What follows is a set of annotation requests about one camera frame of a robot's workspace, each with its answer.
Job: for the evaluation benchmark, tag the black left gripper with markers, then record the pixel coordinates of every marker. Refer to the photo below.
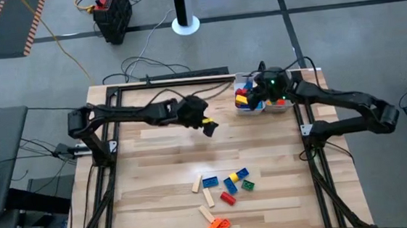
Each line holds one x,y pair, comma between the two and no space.
192,111

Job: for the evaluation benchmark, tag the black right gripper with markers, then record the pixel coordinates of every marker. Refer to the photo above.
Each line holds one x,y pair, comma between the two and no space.
274,84

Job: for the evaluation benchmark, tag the blue toy brick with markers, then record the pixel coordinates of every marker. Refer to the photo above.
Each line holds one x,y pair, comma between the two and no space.
243,173
230,186
248,85
243,106
210,182

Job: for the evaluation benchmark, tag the yellow toy brick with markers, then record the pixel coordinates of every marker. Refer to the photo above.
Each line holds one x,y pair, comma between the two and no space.
241,99
269,103

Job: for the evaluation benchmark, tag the red toy brick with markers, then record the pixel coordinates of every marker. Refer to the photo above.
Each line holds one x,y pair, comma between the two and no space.
228,198
281,102
240,91

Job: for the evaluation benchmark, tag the beige plastic bin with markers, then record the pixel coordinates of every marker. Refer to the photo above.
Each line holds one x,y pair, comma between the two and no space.
277,110

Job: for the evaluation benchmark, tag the green toy brick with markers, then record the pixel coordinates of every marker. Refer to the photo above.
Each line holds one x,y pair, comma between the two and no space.
247,185

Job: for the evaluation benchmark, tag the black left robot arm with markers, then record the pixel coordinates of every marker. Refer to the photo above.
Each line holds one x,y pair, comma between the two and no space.
134,114

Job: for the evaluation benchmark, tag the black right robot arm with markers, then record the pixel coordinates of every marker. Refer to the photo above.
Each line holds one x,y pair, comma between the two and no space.
333,98

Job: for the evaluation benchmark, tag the yellow toy cylinder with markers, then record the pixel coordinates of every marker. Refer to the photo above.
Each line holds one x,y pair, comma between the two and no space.
233,177

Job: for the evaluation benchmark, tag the wooden plank block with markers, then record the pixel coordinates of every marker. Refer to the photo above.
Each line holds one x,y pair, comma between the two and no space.
208,197
206,214
196,183

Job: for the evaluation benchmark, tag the black power strip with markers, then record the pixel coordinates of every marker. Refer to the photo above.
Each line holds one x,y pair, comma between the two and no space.
186,74

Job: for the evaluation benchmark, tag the black crate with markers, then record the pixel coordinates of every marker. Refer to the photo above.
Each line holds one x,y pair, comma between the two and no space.
112,23

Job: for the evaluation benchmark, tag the black power adapter box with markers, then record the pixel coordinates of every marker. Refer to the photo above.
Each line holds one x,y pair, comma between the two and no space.
64,149

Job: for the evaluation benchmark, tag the dark grey desk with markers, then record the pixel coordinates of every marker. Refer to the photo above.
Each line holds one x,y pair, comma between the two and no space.
9,144

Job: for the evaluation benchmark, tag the black mat orange striped edges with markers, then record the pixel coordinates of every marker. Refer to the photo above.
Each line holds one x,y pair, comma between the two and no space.
11,23

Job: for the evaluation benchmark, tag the silver corner bracket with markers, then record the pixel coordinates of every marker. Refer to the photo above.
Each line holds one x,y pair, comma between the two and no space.
306,129
113,146

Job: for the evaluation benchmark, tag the black table frame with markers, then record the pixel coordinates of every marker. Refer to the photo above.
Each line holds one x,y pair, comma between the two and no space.
132,87

